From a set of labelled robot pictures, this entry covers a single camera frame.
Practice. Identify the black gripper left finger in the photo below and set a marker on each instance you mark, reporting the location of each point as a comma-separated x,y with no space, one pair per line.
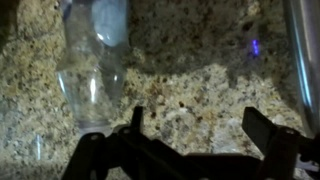
139,157

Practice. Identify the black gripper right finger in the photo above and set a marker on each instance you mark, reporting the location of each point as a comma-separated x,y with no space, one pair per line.
284,148

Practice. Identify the stainless steel faucet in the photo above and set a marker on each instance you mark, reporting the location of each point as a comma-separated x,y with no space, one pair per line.
302,19

